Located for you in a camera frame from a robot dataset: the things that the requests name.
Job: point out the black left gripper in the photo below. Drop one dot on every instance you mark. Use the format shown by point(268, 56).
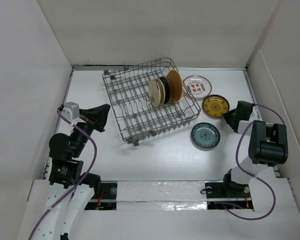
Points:
point(95, 116)

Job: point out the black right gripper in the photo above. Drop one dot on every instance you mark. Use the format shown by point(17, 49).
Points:
point(227, 115)

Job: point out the yellow plate with brown rim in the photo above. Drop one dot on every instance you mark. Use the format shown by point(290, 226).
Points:
point(215, 106)

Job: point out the cream plate with green brushstroke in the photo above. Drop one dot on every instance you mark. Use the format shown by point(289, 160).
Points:
point(154, 93)

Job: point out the orange woven bamboo plate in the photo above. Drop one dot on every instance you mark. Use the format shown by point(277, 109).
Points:
point(176, 85)

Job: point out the glossy black plate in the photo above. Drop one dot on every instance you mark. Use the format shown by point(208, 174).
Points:
point(166, 89)

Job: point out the cream plate with red motifs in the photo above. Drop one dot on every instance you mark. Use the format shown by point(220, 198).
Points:
point(162, 91)

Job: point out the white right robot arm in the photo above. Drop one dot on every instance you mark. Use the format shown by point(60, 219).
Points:
point(268, 146)

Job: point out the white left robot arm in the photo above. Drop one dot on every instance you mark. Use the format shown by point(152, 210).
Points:
point(71, 184)

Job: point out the blue floral plate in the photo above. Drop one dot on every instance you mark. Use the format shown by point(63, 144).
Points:
point(205, 135)

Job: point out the white plate with red characters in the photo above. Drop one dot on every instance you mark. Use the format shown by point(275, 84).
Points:
point(197, 86)

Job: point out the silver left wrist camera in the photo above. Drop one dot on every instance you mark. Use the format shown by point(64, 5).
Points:
point(69, 111)

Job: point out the grey wire dish rack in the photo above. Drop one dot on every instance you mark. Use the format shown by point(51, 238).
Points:
point(136, 117)

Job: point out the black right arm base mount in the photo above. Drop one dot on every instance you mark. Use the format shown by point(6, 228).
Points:
point(220, 199)

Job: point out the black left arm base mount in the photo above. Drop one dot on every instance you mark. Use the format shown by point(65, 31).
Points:
point(106, 199)

